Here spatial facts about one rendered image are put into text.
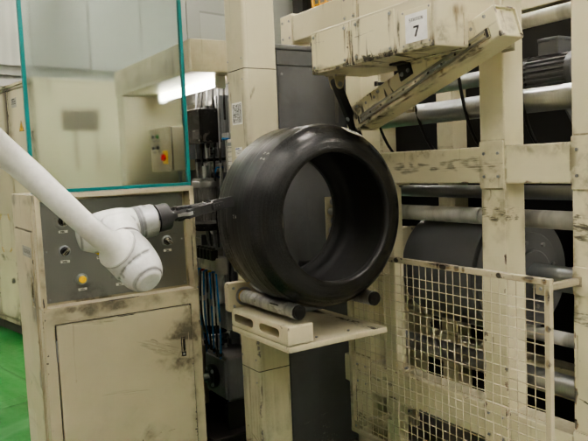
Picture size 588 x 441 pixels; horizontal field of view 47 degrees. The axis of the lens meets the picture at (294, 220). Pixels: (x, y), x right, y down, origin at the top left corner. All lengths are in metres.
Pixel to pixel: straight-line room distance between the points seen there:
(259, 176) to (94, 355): 0.89
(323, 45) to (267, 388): 1.19
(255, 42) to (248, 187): 0.61
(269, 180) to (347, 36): 0.61
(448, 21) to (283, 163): 0.60
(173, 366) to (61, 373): 0.39
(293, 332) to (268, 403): 0.52
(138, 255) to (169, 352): 0.90
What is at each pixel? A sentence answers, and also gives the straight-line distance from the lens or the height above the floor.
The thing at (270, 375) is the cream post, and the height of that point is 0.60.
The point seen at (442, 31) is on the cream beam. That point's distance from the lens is 1.97.
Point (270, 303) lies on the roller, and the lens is 2.06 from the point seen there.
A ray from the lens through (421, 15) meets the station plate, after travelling 1.98.
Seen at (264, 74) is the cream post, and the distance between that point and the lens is 2.32.
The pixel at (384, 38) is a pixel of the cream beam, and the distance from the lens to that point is 2.10.
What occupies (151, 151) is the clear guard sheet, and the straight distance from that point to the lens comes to 2.41.
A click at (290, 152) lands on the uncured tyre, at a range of 1.91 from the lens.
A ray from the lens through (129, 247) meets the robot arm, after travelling 1.62.
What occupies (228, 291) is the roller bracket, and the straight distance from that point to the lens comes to 2.23.
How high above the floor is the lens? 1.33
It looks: 5 degrees down
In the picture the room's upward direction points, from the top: 3 degrees counter-clockwise
